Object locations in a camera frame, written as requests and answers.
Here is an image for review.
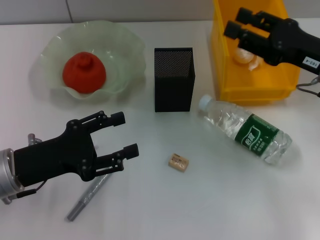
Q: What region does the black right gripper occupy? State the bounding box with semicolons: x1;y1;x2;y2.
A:
223;6;320;75

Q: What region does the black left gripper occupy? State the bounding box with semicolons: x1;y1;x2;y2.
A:
13;110;140;188

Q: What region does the white paper ball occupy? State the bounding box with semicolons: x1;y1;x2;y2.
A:
232;46;264;72

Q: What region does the clear green-label water bottle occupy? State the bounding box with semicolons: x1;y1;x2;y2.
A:
198;94;293;166

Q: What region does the silver glitter pen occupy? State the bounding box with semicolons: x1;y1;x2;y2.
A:
65;173;111;222

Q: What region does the small beige eraser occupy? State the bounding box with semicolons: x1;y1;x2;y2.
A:
166;153;190;173

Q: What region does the black mesh pen holder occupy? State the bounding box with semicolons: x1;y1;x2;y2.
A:
153;46;196;113

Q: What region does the pale green glass fruit plate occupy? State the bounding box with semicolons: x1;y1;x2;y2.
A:
39;19;148;101

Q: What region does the yellow plastic bin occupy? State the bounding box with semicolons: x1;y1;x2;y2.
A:
209;0;301;106

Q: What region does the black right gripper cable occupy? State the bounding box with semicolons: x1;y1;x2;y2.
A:
296;74;320;98

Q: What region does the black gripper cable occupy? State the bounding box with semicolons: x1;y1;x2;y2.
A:
296;74;320;98
6;178;49;201

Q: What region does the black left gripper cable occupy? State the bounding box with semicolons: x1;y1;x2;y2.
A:
6;178;49;201

